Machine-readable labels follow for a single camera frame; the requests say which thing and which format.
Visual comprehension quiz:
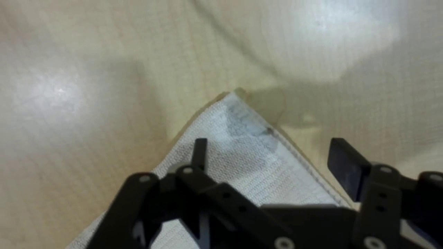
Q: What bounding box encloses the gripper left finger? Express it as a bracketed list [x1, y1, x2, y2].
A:
[87, 138, 298, 249]

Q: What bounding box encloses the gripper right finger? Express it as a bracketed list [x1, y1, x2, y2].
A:
[327, 138, 443, 249]

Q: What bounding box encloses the white towel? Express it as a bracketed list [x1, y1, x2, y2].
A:
[66, 91, 357, 249]

